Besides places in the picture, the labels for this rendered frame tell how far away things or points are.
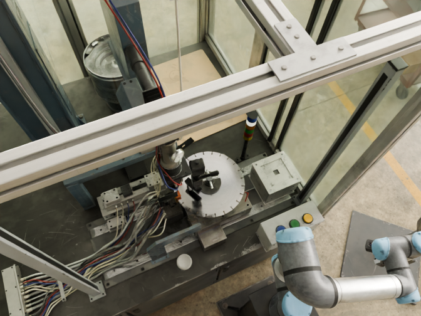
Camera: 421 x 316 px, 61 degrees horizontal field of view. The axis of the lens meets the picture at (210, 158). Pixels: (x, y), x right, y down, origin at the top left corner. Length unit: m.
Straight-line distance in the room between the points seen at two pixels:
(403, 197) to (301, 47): 2.54
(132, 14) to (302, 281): 0.94
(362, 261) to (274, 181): 1.17
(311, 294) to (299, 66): 0.75
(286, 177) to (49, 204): 1.19
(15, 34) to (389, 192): 2.60
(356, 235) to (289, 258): 1.65
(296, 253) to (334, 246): 1.57
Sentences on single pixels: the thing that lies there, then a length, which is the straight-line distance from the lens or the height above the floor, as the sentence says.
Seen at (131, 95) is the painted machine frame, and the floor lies 1.52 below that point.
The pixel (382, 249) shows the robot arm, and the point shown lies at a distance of 1.39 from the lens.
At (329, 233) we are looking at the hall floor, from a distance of 2.71.
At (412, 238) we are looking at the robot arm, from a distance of 1.45.
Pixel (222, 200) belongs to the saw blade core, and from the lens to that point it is 1.61.
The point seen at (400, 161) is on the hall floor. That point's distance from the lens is 3.19.
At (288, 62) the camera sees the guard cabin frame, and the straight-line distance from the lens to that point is 0.56.
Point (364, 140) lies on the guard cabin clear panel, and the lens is 1.33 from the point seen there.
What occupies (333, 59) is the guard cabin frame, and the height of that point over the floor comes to 2.05.
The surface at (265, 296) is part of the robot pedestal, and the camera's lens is 1.74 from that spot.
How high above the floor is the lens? 2.45
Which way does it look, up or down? 62 degrees down
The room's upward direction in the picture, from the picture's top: 4 degrees clockwise
